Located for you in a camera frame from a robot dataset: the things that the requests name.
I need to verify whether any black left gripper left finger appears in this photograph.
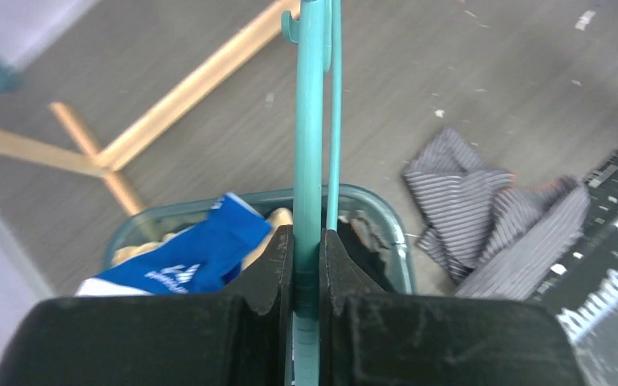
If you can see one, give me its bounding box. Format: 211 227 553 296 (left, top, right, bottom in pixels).
0 226 294 385

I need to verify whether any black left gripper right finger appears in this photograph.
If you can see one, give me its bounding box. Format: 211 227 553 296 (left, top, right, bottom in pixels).
319 230 585 385

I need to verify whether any blue underwear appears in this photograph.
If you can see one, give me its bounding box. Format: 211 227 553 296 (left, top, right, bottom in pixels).
75 192 270 297

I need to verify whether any grey striped underwear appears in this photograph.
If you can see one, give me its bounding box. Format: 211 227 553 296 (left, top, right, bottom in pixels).
402 127 591 300

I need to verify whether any black garment in basket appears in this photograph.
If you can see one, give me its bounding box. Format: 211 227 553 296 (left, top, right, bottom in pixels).
337 211 397 292

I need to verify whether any teal laundry basket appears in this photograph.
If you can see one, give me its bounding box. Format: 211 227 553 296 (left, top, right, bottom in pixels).
101 183 415 294

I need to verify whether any wooden hanger rack frame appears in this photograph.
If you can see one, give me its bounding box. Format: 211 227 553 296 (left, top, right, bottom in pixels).
0 1 296 225

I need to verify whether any white slotted cable duct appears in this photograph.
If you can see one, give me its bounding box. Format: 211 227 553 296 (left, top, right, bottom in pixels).
557 222 618 344

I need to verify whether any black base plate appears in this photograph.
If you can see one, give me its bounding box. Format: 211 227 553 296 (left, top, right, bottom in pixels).
529 146 618 314

